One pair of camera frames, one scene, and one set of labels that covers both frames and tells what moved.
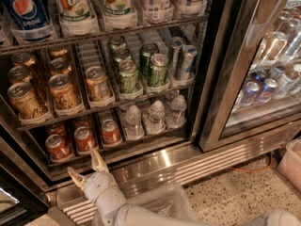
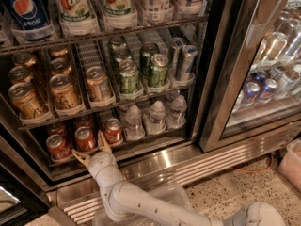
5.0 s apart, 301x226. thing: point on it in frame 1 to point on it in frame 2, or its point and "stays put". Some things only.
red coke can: x=82 y=137 stays put
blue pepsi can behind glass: x=250 y=92 stays put
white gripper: x=100 y=185 to x=100 y=163
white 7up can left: x=76 y=14 stays put
